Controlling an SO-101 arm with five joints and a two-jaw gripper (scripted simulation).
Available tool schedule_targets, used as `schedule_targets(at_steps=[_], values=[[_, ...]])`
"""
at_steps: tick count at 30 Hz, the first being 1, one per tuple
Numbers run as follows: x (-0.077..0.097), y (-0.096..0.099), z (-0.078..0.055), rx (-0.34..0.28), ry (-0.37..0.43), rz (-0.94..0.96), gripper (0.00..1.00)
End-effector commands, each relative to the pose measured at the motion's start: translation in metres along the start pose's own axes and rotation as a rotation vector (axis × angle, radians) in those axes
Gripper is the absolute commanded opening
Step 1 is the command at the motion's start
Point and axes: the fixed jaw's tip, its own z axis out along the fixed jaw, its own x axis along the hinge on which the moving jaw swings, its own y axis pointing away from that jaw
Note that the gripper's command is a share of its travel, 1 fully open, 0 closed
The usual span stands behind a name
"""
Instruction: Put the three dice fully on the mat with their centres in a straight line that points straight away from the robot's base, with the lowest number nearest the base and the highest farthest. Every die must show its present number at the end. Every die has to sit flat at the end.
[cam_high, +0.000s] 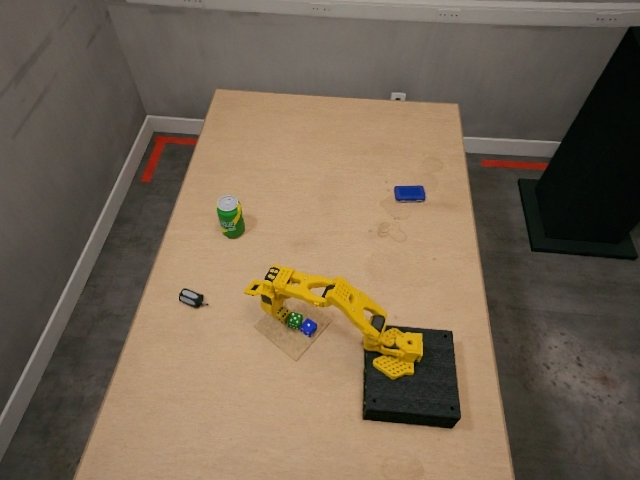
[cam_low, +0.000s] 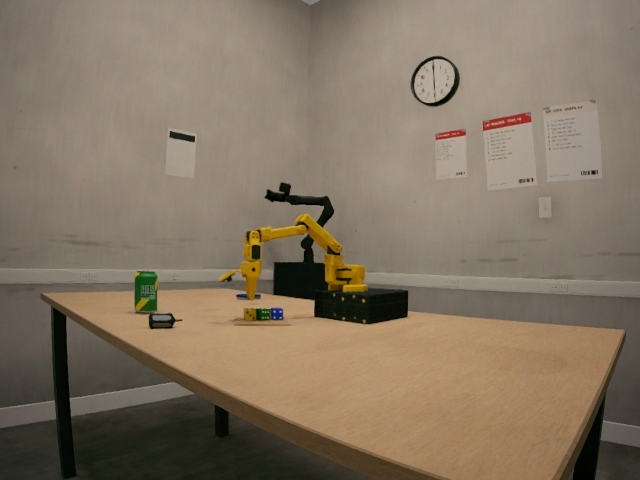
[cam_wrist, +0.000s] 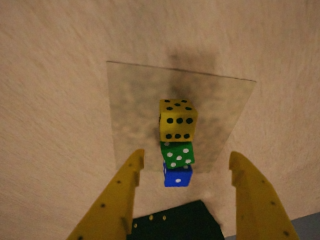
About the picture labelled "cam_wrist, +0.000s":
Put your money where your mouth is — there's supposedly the yellow die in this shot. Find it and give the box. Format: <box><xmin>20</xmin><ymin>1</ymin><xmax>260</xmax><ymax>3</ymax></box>
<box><xmin>159</xmin><ymin>99</ymin><xmax>199</xmax><ymax>142</ymax></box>

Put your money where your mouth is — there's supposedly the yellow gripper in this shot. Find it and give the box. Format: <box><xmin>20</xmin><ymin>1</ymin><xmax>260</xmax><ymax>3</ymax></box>
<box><xmin>66</xmin><ymin>149</ymin><xmax>300</xmax><ymax>240</ymax></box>

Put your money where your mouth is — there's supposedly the blue die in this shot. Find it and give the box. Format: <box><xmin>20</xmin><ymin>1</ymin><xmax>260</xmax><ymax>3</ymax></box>
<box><xmin>163</xmin><ymin>160</ymin><xmax>193</xmax><ymax>187</ymax></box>

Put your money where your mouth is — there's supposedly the green die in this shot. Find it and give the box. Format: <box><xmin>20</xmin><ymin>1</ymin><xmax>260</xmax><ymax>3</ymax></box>
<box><xmin>160</xmin><ymin>141</ymin><xmax>195</xmax><ymax>169</ymax></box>

